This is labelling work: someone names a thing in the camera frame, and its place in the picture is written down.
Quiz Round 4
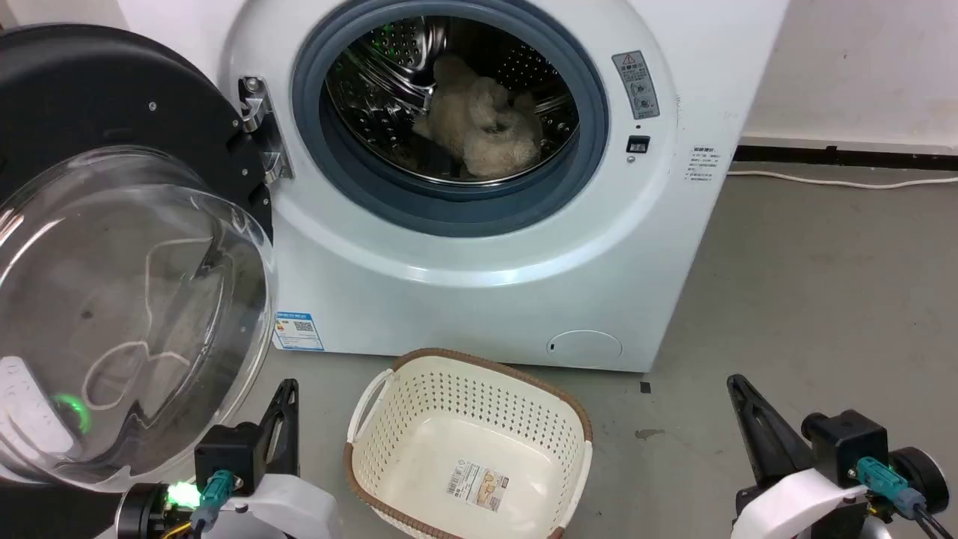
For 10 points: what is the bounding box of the round drain filter cover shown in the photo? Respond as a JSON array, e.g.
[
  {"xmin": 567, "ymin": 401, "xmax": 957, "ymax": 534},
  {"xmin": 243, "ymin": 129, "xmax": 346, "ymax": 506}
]
[{"xmin": 546, "ymin": 330, "xmax": 623, "ymax": 369}]

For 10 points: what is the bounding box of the washer door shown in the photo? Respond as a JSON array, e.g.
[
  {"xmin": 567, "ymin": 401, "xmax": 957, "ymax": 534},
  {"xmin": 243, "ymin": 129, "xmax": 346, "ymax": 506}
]
[{"xmin": 0, "ymin": 24, "xmax": 279, "ymax": 493}]

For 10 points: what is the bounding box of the metal door hinge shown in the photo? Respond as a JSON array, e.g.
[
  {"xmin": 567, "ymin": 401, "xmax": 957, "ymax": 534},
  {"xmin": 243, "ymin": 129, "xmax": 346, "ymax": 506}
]
[{"xmin": 238, "ymin": 76, "xmax": 294, "ymax": 185}]

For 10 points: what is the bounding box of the blue energy label sticker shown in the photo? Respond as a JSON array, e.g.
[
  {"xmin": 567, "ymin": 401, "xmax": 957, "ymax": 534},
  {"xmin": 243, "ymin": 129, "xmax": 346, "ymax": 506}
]
[{"xmin": 274, "ymin": 311, "xmax": 326, "ymax": 353}]

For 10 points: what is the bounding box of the teal left cable connector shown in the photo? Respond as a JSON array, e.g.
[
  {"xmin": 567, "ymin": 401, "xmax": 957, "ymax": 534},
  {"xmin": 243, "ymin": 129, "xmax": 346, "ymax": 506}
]
[{"xmin": 189, "ymin": 469, "xmax": 237, "ymax": 529}]

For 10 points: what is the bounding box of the grey warning sticker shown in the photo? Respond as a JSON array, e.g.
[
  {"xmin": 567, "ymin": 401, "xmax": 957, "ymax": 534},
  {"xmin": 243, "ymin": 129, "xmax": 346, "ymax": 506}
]
[{"xmin": 611, "ymin": 50, "xmax": 662, "ymax": 121}]

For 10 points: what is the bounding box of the teal cable connector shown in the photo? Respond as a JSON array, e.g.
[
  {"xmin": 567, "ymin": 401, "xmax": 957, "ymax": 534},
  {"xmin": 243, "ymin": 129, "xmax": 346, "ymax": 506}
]
[
  {"xmin": 855, "ymin": 456, "xmax": 929, "ymax": 521},
  {"xmin": 189, "ymin": 469, "xmax": 237, "ymax": 529}
]

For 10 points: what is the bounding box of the small text sticker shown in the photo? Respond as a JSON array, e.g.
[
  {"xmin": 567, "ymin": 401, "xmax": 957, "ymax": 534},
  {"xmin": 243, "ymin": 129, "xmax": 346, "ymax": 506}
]
[{"xmin": 686, "ymin": 145, "xmax": 720, "ymax": 184}]

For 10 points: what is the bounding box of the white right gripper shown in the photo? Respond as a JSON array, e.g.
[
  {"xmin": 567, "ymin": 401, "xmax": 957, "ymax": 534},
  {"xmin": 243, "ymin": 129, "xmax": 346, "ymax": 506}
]
[{"xmin": 727, "ymin": 374, "xmax": 873, "ymax": 539}]

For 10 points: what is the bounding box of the cream plastic laundry basket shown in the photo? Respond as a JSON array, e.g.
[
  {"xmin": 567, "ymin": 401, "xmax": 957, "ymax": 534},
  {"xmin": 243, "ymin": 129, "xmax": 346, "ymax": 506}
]
[{"xmin": 344, "ymin": 348, "xmax": 594, "ymax": 539}]

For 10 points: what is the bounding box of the black baseboard strip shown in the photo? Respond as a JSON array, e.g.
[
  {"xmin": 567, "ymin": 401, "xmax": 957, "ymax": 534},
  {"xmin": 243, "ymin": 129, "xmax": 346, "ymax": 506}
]
[{"xmin": 733, "ymin": 144, "xmax": 958, "ymax": 172}]

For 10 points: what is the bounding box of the teal right cable connector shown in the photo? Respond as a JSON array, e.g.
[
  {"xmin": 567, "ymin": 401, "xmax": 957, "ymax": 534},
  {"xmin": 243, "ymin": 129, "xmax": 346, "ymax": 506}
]
[{"xmin": 855, "ymin": 456, "xmax": 929, "ymax": 521}]

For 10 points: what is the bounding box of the paper label in basket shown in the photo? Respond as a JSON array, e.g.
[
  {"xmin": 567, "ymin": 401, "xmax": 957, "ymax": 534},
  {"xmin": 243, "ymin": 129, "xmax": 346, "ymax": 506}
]
[{"xmin": 446, "ymin": 460, "xmax": 510, "ymax": 513}]

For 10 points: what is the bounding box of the beige fluffy plush toy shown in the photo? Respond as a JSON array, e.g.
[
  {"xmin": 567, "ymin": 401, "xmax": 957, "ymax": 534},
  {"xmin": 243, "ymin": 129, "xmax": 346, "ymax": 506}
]
[{"xmin": 412, "ymin": 54, "xmax": 543, "ymax": 179}]

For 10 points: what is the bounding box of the white floor cable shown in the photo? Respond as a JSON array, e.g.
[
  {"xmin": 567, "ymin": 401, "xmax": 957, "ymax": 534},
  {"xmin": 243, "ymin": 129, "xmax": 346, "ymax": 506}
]
[{"xmin": 726, "ymin": 169, "xmax": 958, "ymax": 189}]

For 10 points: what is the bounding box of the stainless steel drum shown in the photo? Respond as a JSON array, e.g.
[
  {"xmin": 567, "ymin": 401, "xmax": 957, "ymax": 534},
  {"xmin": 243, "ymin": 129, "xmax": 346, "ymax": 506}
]
[{"xmin": 323, "ymin": 16, "xmax": 581, "ymax": 186}]

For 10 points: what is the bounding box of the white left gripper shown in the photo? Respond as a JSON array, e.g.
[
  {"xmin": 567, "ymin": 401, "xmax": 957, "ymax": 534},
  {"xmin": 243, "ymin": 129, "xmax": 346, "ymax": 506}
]
[{"xmin": 201, "ymin": 378, "xmax": 339, "ymax": 539}]

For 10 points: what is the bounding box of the white front-load washing machine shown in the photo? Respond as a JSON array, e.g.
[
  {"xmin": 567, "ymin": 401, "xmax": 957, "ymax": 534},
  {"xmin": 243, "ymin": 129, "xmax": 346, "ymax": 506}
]
[{"xmin": 116, "ymin": 0, "xmax": 791, "ymax": 374}]

